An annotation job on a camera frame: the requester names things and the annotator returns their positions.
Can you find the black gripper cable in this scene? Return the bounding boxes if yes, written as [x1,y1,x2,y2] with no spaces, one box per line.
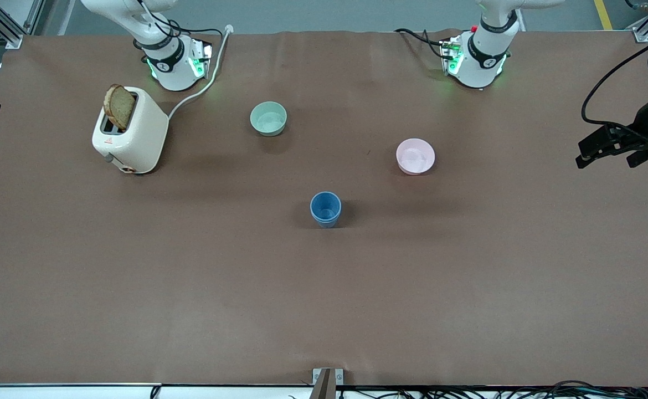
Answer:
[581,33,648,134]

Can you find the brown bread slice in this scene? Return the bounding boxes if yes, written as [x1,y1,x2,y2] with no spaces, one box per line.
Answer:
[104,84,136,131]

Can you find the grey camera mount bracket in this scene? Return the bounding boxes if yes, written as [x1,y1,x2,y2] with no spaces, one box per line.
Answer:
[312,367,344,399]

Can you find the brown table cover sheet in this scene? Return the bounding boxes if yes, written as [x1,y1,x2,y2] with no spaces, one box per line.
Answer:
[0,29,648,387]

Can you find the white two-slot toaster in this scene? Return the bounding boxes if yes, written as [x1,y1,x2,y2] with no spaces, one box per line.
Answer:
[92,86,169,175]

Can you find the pink bowl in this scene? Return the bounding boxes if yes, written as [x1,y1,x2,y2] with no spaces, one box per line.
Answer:
[396,138,436,176]

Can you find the mint green bowl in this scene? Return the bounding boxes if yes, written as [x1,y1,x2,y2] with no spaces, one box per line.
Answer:
[250,101,288,137]

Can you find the black cable bundle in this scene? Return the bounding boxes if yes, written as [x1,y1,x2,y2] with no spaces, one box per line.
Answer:
[288,380,648,399]

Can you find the white toaster power cable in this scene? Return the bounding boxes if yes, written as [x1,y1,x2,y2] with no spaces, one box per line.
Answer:
[168,25,234,120]

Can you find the yellow floor tape strip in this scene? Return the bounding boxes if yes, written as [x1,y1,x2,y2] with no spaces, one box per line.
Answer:
[594,0,614,31]

